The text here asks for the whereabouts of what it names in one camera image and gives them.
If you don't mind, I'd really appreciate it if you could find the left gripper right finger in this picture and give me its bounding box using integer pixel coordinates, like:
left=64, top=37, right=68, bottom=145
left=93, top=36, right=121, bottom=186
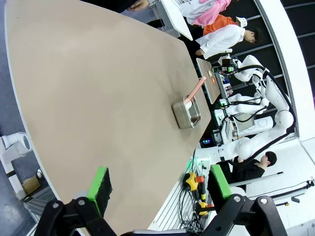
left=204, top=164, right=288, bottom=236

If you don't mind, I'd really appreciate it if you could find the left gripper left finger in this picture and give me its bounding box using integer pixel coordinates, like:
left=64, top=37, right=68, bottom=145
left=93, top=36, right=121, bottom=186
left=34, top=166, right=116, bottom=236

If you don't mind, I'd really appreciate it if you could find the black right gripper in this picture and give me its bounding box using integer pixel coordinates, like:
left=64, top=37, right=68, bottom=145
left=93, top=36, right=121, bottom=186
left=212, top=58, right=237, bottom=73

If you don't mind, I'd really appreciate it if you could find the white slotted robot base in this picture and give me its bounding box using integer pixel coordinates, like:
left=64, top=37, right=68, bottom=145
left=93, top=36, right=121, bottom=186
left=147, top=147, right=222, bottom=232

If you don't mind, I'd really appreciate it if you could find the person's right hand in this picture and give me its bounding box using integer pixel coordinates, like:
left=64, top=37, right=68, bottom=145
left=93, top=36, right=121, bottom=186
left=126, top=0, right=150, bottom=12

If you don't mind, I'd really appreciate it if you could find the brown background table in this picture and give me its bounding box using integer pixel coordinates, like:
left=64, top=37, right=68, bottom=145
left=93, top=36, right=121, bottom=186
left=196, top=58, right=221, bottom=104

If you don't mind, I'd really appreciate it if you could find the black connector plug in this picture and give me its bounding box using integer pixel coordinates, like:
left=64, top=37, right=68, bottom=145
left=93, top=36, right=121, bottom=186
left=199, top=184, right=208, bottom=201

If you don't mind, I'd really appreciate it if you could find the small yellow emergency stop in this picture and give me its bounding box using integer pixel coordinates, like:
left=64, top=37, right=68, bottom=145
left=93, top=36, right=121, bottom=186
left=198, top=201, right=215, bottom=217

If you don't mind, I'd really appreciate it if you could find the dark-haired man in white shirt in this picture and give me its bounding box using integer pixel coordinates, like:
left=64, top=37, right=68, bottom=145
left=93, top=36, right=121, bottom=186
left=195, top=24, right=263, bottom=59

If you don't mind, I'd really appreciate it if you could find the large yellow emergency stop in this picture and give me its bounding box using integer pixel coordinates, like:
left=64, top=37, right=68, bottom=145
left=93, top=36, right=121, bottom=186
left=185, top=172, right=205, bottom=191

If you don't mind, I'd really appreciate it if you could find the seated person in black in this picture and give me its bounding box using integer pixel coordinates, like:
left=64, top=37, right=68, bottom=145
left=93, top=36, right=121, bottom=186
left=216, top=151, right=278, bottom=185

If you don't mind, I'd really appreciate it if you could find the person in orange shirt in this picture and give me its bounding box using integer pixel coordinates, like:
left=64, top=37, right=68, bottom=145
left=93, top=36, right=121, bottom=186
left=203, top=14, right=248, bottom=36

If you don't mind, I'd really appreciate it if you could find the rectangular metal tin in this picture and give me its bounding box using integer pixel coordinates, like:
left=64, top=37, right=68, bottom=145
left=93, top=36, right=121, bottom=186
left=171, top=96, right=202, bottom=130

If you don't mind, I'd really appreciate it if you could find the person in white and pink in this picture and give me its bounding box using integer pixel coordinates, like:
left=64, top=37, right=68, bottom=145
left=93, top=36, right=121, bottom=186
left=172, top=0, right=232, bottom=26

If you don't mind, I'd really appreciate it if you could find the white background table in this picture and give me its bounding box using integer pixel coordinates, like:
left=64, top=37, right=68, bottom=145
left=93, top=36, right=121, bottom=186
left=159, top=0, right=194, bottom=41

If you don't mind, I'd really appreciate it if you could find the small cardboard box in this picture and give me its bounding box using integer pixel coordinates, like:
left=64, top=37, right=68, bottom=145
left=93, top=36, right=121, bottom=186
left=21, top=176, right=41, bottom=195

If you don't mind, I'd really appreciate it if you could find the black tripod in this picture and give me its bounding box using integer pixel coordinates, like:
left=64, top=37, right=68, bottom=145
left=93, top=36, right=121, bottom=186
left=270, top=179, right=315, bottom=205

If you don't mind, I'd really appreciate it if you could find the white tubular table leg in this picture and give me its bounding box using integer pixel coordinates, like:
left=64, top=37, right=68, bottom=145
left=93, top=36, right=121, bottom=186
left=0, top=131, right=32, bottom=200

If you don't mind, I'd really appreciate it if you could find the black cable tangle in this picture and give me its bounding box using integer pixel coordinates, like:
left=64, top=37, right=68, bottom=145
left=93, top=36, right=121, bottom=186
left=178, top=186, right=210, bottom=232

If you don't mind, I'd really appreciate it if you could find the aluminium frame profile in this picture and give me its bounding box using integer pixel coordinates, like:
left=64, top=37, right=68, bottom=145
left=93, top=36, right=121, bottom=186
left=23, top=186, right=60, bottom=222

